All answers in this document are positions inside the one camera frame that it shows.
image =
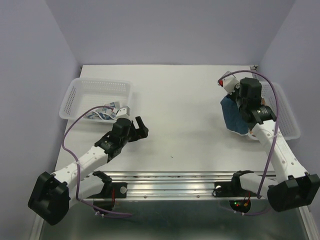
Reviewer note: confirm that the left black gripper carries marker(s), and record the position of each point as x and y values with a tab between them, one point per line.
141	133

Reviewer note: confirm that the dark blue towel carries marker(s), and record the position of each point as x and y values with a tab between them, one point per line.
232	118

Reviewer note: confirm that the white blue print towel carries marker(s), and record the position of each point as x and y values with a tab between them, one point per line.
106	113

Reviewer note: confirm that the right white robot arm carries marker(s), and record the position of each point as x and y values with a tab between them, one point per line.
293	187

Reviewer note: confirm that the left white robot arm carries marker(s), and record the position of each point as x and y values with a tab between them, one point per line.
53	193

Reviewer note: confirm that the right white plastic basket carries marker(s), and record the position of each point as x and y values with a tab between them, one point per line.
287	122

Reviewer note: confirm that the white plastic basket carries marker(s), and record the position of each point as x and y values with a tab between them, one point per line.
85	93
287	122

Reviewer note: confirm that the left white plastic basket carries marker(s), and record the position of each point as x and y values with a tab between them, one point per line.
85	93

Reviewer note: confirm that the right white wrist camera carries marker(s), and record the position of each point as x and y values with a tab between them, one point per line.
229	83

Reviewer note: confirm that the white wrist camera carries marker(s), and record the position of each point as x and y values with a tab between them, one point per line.
229	83
123	112

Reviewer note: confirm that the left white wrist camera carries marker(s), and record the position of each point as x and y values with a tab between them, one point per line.
123	112

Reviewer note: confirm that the aluminium mounting rail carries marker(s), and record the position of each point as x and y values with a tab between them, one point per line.
166	186

